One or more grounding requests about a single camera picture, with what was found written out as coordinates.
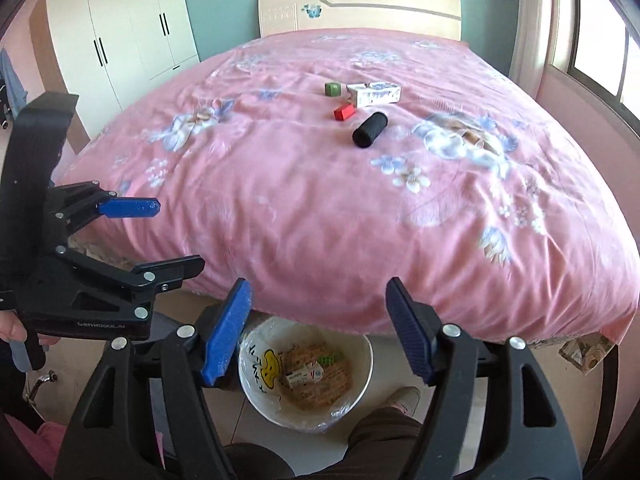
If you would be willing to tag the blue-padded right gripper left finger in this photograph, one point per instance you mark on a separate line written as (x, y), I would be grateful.
(187, 361)

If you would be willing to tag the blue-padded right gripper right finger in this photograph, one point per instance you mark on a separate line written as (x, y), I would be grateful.
(525, 434)

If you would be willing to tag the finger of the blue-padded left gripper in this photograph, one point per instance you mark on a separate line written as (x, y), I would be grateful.
(126, 207)
(170, 274)

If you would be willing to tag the white milk carton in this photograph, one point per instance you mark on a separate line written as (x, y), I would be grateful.
(373, 94)

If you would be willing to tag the white trash bin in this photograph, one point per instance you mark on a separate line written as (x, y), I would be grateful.
(303, 377)

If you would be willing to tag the left hand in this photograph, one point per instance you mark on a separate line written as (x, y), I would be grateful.
(12, 329)

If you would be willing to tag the pink fleece garment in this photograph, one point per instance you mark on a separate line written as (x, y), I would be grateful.
(40, 449)

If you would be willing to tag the shoe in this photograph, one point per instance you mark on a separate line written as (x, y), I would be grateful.
(405, 400)

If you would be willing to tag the dark trousers leg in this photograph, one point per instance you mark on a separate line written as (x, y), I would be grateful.
(378, 447)

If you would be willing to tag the white wardrobe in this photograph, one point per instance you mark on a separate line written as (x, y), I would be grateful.
(113, 52)

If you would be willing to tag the pink floral bedspread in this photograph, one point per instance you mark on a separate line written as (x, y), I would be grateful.
(473, 195)

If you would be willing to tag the red wooden block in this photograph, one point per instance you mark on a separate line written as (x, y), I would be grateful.
(344, 112)

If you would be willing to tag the green wooden cube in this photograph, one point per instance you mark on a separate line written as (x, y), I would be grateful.
(332, 88)

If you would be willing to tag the black foam cylinder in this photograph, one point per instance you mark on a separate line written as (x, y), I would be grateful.
(365, 134)

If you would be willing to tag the cream wooden headboard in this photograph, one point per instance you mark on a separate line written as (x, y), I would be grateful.
(437, 18)

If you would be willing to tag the cream curtain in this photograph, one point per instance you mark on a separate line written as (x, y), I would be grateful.
(531, 44)

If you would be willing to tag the window with dark frame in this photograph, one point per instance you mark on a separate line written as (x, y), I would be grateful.
(595, 46)

